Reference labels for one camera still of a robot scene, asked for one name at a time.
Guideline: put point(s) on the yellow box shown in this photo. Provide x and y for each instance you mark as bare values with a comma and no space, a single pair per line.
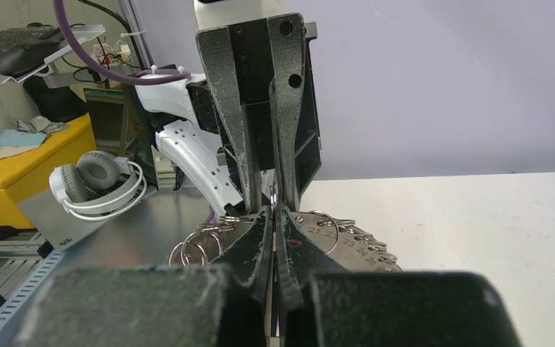
25,175

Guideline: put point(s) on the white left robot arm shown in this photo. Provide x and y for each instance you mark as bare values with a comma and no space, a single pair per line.
182,120

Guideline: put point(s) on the white grey headphones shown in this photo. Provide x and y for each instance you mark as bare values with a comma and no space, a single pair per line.
99,186

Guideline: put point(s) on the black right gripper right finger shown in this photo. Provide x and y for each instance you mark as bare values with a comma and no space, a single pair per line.
322,303

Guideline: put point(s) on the grey keyboard tray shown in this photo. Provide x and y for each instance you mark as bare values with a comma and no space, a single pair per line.
21,62

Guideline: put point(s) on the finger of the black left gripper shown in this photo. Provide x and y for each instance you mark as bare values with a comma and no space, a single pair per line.
286,38
216,54

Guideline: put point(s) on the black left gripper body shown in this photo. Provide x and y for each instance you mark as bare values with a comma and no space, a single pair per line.
251,50

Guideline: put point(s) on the black keyboard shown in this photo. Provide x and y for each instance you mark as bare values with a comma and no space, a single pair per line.
21,36

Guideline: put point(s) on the white slotted cable duct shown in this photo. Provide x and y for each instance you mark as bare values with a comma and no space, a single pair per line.
11,311

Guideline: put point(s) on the grey metal box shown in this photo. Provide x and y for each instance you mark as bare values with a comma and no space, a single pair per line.
64,231

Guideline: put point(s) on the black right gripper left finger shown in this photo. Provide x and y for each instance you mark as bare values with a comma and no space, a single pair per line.
220,303

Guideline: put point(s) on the aluminium frame rail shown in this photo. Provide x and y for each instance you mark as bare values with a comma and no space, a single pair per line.
0,258

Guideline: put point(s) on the crumpled cloth rags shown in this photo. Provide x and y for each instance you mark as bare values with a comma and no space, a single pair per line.
28,136

